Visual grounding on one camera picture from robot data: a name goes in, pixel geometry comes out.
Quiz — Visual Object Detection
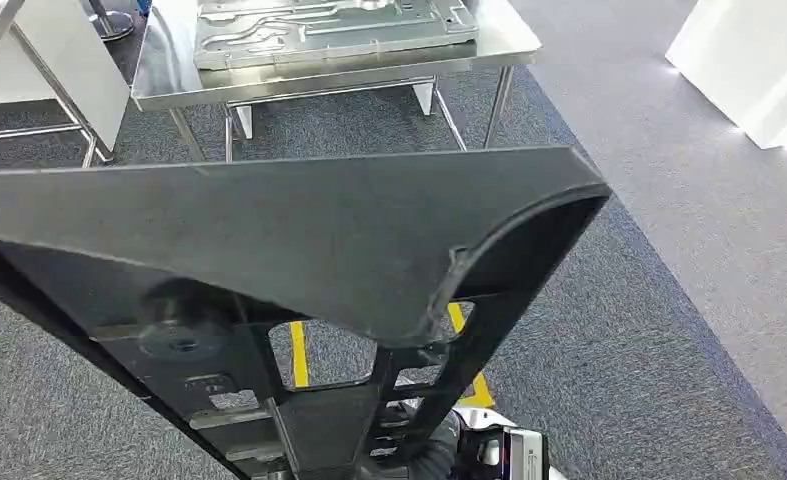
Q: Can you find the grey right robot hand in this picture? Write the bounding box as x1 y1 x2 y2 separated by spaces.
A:
404 411 465 480

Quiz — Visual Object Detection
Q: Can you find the black plastic panel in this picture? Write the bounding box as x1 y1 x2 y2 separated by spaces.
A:
0 145 613 480

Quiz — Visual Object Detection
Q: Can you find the yellow floor tape square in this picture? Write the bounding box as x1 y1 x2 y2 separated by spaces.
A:
289 301 496 409

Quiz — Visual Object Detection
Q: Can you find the grey metal stamped plate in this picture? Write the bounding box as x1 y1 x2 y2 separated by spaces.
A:
192 0 480 72

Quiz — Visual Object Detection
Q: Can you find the steel table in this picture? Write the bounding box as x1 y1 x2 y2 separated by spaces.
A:
131 0 543 164

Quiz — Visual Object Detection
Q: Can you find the white block plinth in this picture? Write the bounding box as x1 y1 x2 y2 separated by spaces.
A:
664 0 787 150

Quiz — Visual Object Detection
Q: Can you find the round steel base stand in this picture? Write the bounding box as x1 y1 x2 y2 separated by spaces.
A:
88 0 136 42

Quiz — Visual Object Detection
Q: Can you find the white cabinet on steel legs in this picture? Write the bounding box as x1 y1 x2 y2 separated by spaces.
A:
0 0 131 168

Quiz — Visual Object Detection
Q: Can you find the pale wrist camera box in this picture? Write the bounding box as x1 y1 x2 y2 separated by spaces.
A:
498 427 552 480

